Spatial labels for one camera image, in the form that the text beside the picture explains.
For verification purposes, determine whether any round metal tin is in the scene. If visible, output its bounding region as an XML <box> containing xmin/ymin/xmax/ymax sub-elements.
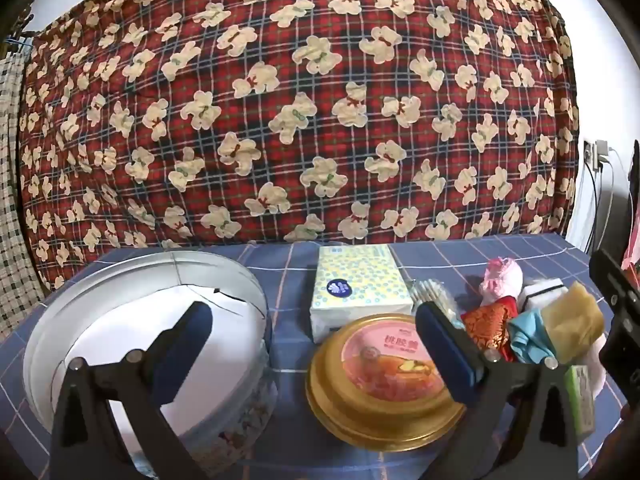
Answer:
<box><xmin>22</xmin><ymin>250</ymin><xmax>278</xmax><ymax>478</ymax></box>

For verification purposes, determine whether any green white small box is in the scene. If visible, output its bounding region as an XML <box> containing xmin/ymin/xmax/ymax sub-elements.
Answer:
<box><xmin>565</xmin><ymin>364</ymin><xmax>597</xmax><ymax>436</ymax></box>

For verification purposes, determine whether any pink cloth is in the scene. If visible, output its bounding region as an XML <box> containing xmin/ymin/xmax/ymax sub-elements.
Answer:
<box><xmin>621</xmin><ymin>210</ymin><xmax>640</xmax><ymax>282</ymax></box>

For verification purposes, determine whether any blue plaid bed sheet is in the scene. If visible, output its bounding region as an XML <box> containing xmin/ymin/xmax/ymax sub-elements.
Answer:
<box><xmin>0</xmin><ymin>232</ymin><xmax>640</xmax><ymax>480</ymax></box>

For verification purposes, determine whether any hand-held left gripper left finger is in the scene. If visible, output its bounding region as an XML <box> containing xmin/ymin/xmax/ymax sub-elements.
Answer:
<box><xmin>50</xmin><ymin>301</ymin><xmax>213</xmax><ymax>480</ymax></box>

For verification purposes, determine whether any pink fluffy toy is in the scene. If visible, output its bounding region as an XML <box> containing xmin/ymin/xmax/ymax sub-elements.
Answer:
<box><xmin>479</xmin><ymin>256</ymin><xmax>524</xmax><ymax>306</ymax></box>

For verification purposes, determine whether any red gold brocade pouch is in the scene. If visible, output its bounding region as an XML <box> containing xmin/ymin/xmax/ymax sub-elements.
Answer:
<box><xmin>460</xmin><ymin>296</ymin><xmax>521</xmax><ymax>363</ymax></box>

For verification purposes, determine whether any yellow dotted tissue pack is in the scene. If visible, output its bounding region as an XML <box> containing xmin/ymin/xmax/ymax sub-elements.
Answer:
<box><xmin>310</xmin><ymin>245</ymin><xmax>416</xmax><ymax>343</ymax></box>

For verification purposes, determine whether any beige checked cloth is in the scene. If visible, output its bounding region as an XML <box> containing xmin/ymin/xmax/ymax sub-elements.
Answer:
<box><xmin>0</xmin><ymin>52</ymin><xmax>51</xmax><ymax>341</ymax></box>

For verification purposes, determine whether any teal cloth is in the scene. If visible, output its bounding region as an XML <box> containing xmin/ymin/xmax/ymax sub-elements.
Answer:
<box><xmin>507</xmin><ymin>307</ymin><xmax>558</xmax><ymax>366</ymax></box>

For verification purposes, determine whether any clear cotton swab bag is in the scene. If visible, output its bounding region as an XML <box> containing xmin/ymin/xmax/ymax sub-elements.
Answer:
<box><xmin>410</xmin><ymin>277</ymin><xmax>468</xmax><ymax>331</ymax></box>

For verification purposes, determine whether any tan sponge block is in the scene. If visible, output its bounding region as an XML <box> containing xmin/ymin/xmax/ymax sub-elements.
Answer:
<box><xmin>540</xmin><ymin>281</ymin><xmax>606</xmax><ymax>365</ymax></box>

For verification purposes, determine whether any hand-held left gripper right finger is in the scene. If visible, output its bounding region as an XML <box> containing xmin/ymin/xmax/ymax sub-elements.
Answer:
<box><xmin>415</xmin><ymin>301</ymin><xmax>581</xmax><ymax>480</ymax></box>

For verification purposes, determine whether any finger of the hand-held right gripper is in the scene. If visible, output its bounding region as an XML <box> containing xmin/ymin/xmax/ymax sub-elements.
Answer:
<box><xmin>589</xmin><ymin>249</ymin><xmax>640</xmax><ymax>311</ymax></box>

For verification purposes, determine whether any red plaid bear blanket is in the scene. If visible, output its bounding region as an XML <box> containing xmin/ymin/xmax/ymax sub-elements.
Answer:
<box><xmin>17</xmin><ymin>0</ymin><xmax>581</xmax><ymax>306</ymax></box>

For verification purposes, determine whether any dark cable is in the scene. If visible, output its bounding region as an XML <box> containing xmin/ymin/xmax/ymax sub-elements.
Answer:
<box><xmin>585</xmin><ymin>165</ymin><xmax>601</xmax><ymax>257</ymax></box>

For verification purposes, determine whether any white towel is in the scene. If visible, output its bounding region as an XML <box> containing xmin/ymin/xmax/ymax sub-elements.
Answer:
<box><xmin>587</xmin><ymin>335</ymin><xmax>608</xmax><ymax>396</ymax></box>

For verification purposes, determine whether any white sponge with black stripe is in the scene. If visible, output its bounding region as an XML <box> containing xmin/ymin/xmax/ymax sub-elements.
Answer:
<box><xmin>517</xmin><ymin>276</ymin><xmax>571</xmax><ymax>311</ymax></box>

